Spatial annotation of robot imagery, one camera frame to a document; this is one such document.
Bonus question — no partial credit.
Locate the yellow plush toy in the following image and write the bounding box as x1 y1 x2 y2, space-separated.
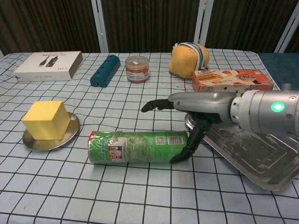
168 42 210 79

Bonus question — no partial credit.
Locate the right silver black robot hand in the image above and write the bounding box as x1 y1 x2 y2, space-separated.
141 91 243 164

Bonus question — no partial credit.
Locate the teal plastic holder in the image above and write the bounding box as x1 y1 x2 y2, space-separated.
90 55 121 89

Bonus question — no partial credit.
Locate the clear jar with red contents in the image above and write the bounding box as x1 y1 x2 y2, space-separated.
125 56 150 83

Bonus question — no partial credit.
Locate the orange snack box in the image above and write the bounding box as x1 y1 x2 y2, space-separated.
192 69 274 94

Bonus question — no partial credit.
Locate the white flat product box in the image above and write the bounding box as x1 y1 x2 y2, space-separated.
13 51 83 82

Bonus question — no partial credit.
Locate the checked light blue tablecloth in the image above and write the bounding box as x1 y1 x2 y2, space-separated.
0 48 299 224

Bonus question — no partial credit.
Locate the rectangular steel tray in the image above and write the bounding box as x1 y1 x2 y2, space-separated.
184 113 299 192

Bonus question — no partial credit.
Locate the round steel plate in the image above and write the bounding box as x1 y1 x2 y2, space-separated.
22 112 80 152

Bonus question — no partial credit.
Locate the green chips can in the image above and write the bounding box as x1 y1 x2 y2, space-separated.
87 130 189 164

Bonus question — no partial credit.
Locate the yellow foam cube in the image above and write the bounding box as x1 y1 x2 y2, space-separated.
21 100 71 140

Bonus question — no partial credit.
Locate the white screen frame post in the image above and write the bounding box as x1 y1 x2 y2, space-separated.
91 0 110 53
274 9 299 53
195 0 214 49

